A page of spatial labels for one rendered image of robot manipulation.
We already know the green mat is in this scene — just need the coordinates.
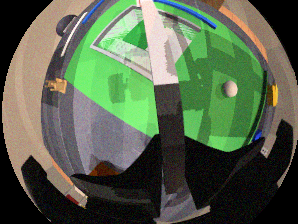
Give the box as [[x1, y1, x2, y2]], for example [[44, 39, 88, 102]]
[[64, 0, 265, 152]]

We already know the white golf ball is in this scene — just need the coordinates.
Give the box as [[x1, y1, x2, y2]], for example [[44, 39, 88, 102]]
[[223, 80, 238, 97]]

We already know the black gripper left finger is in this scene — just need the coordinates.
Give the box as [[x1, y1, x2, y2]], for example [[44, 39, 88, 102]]
[[69, 135, 162, 220]]

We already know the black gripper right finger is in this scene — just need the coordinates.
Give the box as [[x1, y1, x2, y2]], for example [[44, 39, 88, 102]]
[[185, 136, 265, 210]]

